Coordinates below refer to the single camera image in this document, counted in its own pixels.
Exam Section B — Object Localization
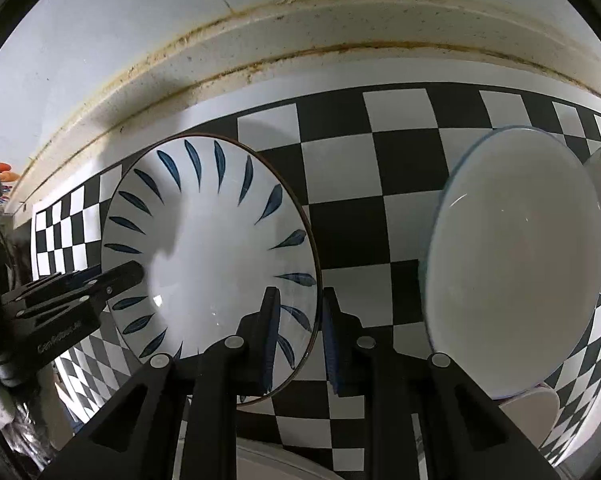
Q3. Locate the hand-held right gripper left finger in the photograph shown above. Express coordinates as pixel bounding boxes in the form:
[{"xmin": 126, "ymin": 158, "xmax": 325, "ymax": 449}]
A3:
[{"xmin": 35, "ymin": 287, "xmax": 281, "ymax": 480}]

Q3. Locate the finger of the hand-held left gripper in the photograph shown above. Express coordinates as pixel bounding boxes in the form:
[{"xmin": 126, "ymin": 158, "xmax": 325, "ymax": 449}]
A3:
[
  {"xmin": 14, "ymin": 261, "xmax": 145, "ymax": 322},
  {"xmin": 2, "ymin": 266, "xmax": 102, "ymax": 307}
]

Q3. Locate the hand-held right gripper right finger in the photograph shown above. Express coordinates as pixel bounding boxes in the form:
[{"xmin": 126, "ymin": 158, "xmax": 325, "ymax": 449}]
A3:
[{"xmin": 323, "ymin": 287, "xmax": 561, "ymax": 480}]

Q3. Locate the blue leaf pattern plate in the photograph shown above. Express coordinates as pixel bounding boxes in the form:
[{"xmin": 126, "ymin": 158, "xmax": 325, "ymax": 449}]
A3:
[{"xmin": 100, "ymin": 133, "xmax": 324, "ymax": 407}]

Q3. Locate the white plate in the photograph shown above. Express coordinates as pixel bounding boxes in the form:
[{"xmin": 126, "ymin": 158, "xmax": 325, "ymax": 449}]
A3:
[{"xmin": 235, "ymin": 437, "xmax": 351, "ymax": 480}]

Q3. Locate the white bowl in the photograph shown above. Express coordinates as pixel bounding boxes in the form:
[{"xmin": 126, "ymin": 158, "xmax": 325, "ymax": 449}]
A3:
[{"xmin": 419, "ymin": 126, "xmax": 601, "ymax": 401}]

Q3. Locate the black white checkered tablecloth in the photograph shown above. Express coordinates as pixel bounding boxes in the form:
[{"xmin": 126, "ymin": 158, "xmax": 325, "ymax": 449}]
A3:
[{"xmin": 30, "ymin": 82, "xmax": 601, "ymax": 480}]

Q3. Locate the white dish under bowl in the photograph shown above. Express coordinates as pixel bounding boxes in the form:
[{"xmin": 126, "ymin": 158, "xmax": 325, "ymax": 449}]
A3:
[{"xmin": 498, "ymin": 385, "xmax": 561, "ymax": 456}]

